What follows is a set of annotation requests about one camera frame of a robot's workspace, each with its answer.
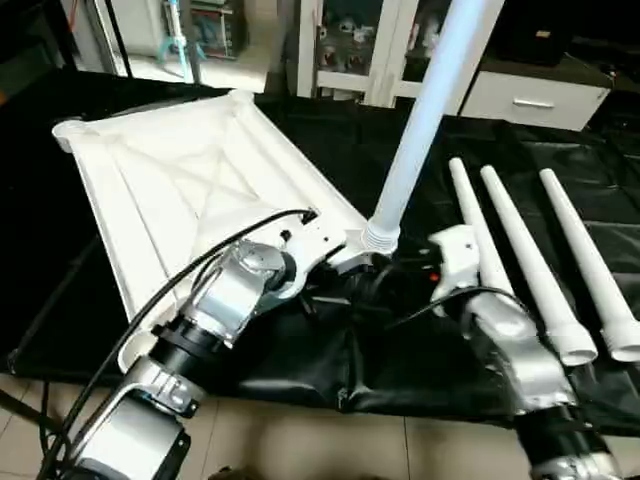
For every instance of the white plastic table leg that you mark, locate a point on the white plastic table leg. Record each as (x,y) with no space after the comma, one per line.
(530,260)
(425,110)
(590,260)
(468,200)

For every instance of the white plastic table top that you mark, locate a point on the white plastic table top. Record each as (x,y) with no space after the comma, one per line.
(170,170)

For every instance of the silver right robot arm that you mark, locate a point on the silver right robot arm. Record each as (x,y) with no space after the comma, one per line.
(520,360)

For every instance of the black work mat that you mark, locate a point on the black work mat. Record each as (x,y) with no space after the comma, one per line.
(400,370)

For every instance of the white glass door cabinet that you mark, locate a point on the white glass door cabinet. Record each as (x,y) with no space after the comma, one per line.
(375,50)

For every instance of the white drawer unit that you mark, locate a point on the white drawer unit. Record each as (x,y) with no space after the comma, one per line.
(535,100)

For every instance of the teal stand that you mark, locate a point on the teal stand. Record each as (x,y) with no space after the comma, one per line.
(178,40)

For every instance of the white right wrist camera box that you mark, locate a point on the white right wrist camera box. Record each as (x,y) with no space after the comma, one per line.
(455,255)

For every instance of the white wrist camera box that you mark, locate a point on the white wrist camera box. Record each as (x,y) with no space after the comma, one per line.
(455,255)
(318,245)

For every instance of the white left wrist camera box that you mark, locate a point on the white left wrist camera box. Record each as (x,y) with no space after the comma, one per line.
(318,245)

